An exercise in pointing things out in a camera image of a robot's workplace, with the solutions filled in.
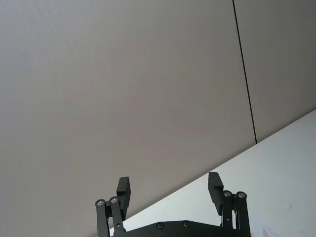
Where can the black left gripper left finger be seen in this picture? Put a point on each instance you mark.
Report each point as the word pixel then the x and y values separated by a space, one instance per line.
pixel 123 195

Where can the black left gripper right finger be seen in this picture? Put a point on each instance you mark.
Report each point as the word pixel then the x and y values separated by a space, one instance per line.
pixel 215 195

